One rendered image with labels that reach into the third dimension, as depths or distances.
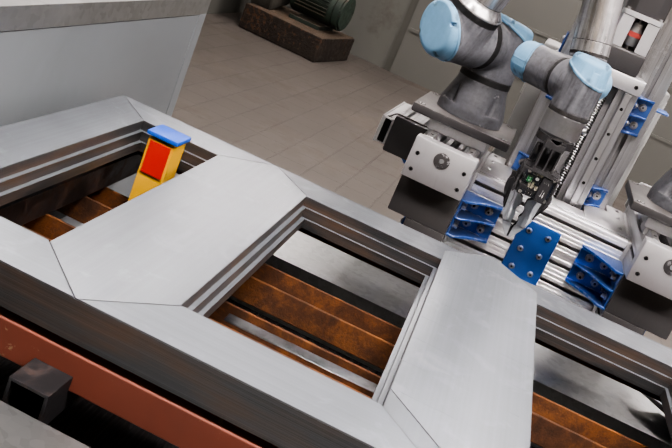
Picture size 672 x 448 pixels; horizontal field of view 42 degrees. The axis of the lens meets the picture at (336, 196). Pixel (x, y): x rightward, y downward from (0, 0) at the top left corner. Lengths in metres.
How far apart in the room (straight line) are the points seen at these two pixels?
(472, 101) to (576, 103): 0.36
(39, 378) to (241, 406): 0.23
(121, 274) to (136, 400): 0.16
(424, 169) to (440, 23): 0.30
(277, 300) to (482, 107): 0.66
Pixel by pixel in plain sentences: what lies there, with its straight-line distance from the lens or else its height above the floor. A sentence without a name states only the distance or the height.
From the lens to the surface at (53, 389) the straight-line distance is 1.02.
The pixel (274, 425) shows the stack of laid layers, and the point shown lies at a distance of 0.97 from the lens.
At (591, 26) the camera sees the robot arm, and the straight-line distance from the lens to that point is 1.77.
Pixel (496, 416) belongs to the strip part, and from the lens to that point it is 1.13.
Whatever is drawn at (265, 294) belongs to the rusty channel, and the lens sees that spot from 1.53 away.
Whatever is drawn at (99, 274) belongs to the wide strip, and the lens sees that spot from 1.07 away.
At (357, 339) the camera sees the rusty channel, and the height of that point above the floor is 0.71.
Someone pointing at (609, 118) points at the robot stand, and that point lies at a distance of 2.01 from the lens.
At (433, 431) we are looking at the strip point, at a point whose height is 0.87.
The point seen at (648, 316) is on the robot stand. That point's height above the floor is 0.84.
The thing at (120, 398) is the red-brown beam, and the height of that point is 0.78.
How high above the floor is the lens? 1.37
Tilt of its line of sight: 18 degrees down
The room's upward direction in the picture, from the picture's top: 23 degrees clockwise
